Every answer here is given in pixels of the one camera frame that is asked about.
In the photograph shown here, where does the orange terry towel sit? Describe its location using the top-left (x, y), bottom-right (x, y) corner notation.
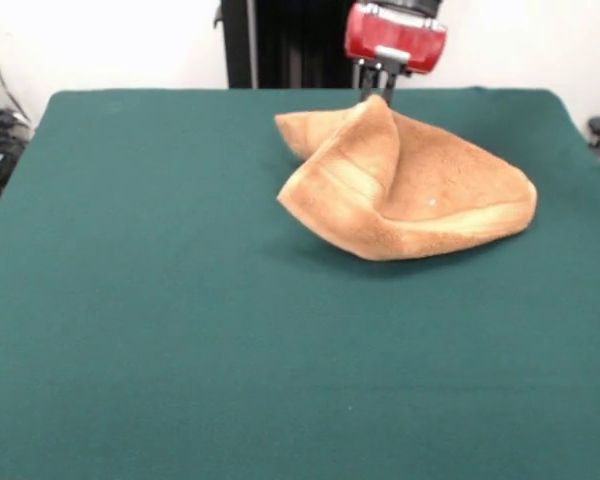
top-left (273, 94), bottom-right (539, 263)

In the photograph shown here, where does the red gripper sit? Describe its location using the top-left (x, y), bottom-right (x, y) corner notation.
top-left (343, 2), bottom-right (449, 109)

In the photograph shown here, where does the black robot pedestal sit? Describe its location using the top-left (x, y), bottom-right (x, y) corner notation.
top-left (212, 0), bottom-right (381, 90)

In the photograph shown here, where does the dark green table cloth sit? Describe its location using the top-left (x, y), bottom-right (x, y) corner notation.
top-left (0, 87), bottom-right (600, 480)

